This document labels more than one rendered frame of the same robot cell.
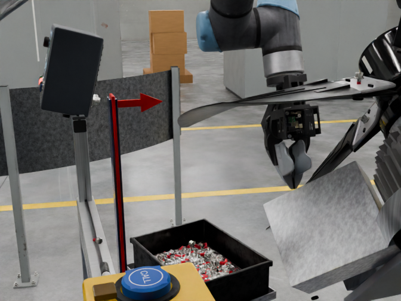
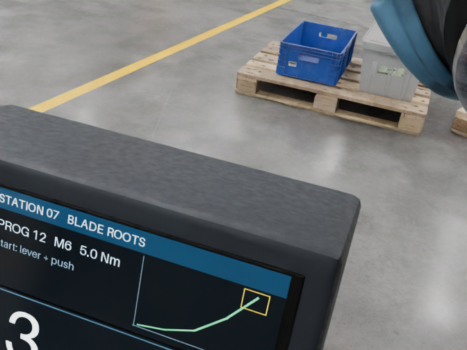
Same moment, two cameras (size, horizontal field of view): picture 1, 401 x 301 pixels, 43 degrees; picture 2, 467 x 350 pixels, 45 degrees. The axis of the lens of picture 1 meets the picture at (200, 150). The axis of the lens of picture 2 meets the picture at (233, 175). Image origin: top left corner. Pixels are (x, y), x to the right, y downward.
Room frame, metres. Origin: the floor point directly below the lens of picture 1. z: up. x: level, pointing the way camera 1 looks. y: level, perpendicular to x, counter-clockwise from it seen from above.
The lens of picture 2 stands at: (1.08, 0.51, 1.41)
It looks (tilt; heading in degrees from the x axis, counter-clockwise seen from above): 31 degrees down; 303
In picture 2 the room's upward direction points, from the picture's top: 7 degrees clockwise
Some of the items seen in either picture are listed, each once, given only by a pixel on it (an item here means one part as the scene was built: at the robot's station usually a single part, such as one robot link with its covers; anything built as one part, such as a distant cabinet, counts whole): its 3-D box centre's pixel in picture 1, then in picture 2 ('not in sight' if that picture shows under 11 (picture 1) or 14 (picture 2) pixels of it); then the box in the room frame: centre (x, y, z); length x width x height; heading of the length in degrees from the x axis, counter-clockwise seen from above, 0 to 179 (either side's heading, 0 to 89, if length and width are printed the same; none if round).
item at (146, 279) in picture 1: (146, 284); not in sight; (0.37, 0.05, 1.08); 0.04 x 0.04 x 0.02
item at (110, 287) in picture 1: (104, 291); not in sight; (0.36, 0.08, 1.08); 0.02 x 0.02 x 0.01; 17
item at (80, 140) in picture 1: (82, 159); not in sight; (1.12, 0.27, 0.96); 0.03 x 0.03 x 0.20; 17
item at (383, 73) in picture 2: not in sight; (395, 60); (2.22, -2.96, 0.31); 0.60 x 0.42 x 0.33; 106
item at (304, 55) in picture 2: not in sight; (317, 51); (2.70, -2.82, 0.25); 0.60 x 0.41 x 0.22; 106
